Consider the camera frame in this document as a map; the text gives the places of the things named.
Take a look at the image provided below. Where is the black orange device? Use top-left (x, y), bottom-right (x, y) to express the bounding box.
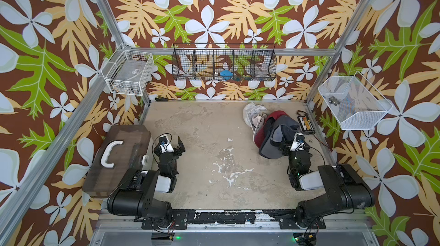
top-left (297, 114), bottom-right (315, 135)

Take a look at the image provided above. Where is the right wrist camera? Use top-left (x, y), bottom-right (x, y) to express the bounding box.
top-left (290, 133), bottom-right (305, 152)

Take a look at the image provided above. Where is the maroon baseball cap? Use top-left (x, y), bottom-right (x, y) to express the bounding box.
top-left (253, 110), bottom-right (287, 148)

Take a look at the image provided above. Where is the brown lidded storage box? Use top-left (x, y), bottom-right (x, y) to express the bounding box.
top-left (82, 125), bottom-right (154, 199)

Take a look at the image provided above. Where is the grey baseball cap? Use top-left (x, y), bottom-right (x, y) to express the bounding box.
top-left (258, 115), bottom-right (300, 160)

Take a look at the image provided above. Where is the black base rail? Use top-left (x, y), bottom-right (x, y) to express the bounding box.
top-left (142, 209), bottom-right (326, 231)

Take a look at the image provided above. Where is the white wire basket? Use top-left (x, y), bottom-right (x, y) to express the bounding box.
top-left (101, 46), bottom-right (155, 96)

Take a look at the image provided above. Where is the black wire basket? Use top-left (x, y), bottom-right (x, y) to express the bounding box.
top-left (172, 43), bottom-right (277, 82)

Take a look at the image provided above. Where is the white mesh basket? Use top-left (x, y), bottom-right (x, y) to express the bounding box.
top-left (318, 71), bottom-right (393, 130)

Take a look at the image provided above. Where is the blue object in basket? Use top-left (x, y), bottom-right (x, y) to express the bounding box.
top-left (220, 70), bottom-right (233, 79)

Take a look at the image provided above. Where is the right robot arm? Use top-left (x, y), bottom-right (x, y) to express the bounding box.
top-left (280, 141), bottom-right (375, 228)

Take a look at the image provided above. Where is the small dark object in basket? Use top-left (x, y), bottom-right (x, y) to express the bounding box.
top-left (328, 96), bottom-right (340, 106)

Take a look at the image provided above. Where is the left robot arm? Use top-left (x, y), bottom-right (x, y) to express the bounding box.
top-left (107, 133), bottom-right (186, 224)

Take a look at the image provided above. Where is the white baseball cap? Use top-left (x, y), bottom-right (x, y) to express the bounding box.
top-left (243, 103), bottom-right (269, 133)

